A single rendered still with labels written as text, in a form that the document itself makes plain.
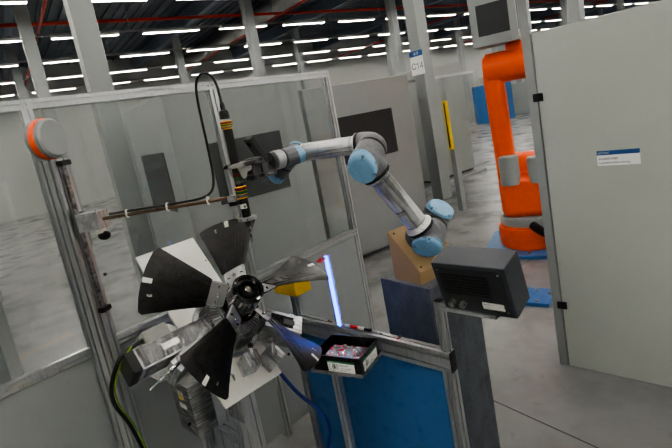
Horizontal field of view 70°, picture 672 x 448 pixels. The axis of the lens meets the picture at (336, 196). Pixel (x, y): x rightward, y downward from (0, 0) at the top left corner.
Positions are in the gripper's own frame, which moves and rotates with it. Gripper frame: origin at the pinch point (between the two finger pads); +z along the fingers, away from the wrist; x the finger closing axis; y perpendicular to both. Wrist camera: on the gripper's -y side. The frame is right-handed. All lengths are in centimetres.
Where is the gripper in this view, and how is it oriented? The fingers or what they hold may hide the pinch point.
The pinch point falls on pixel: (228, 166)
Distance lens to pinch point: 177.6
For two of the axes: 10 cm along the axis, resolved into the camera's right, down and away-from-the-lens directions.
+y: 1.9, 9.7, 1.7
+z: -6.8, 2.5, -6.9
